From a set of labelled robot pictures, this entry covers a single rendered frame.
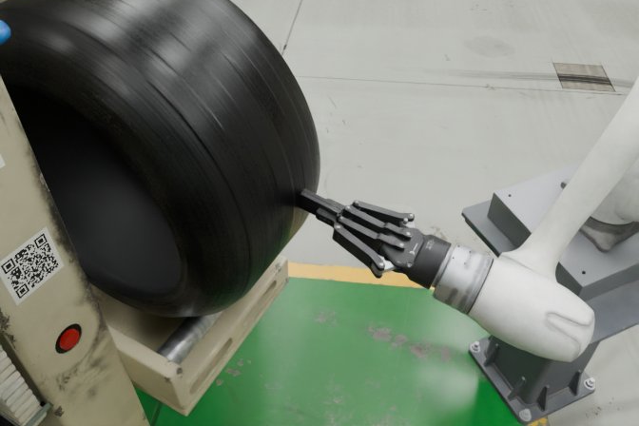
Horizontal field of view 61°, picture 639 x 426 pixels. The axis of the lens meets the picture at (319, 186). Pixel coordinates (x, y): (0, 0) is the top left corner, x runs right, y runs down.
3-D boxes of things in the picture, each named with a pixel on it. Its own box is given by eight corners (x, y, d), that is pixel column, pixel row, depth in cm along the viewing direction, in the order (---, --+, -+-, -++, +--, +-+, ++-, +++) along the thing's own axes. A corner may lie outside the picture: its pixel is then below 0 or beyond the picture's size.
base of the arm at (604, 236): (584, 175, 156) (590, 161, 152) (652, 226, 142) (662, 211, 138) (537, 199, 149) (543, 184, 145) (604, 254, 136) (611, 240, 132)
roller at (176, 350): (160, 360, 91) (144, 358, 94) (174, 378, 93) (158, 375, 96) (272, 229, 114) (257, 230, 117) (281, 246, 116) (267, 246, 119)
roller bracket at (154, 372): (182, 410, 93) (171, 379, 87) (22, 316, 107) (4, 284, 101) (194, 394, 95) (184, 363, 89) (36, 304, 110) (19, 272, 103)
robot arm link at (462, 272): (480, 289, 72) (438, 268, 73) (459, 326, 78) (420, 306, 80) (498, 244, 78) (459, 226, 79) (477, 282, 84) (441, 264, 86)
